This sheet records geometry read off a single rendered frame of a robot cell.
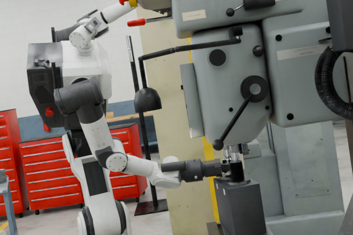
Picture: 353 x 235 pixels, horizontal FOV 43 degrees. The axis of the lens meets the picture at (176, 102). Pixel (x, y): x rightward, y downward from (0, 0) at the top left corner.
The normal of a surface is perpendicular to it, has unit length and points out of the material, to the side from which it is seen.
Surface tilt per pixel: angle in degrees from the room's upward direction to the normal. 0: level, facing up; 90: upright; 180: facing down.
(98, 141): 116
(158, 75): 90
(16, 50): 90
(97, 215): 60
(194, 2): 90
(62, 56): 34
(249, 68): 90
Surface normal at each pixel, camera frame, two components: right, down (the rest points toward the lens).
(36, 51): 0.07, -0.82
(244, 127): 0.07, 0.51
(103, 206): 0.24, -0.50
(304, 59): 0.00, 0.05
